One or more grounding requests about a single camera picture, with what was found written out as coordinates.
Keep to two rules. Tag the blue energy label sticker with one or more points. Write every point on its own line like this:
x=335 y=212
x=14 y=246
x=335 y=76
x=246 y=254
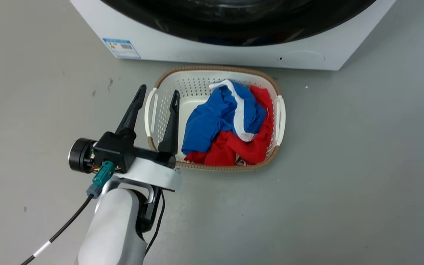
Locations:
x=122 y=48

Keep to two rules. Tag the white plastic laundry basket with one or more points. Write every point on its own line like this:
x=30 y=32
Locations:
x=193 y=86

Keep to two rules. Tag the white washing machine body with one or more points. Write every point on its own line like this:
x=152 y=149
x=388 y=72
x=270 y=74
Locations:
x=160 y=44

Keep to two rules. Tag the red garment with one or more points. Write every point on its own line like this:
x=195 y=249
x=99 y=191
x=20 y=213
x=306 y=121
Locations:
x=234 y=147

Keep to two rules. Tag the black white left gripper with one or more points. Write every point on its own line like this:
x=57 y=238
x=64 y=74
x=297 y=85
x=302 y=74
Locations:
x=118 y=151

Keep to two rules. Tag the black glass washing machine door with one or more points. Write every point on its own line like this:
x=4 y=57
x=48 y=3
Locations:
x=234 y=22

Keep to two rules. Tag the blue garment with white stripe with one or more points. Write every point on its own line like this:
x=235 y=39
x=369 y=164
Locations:
x=208 y=121

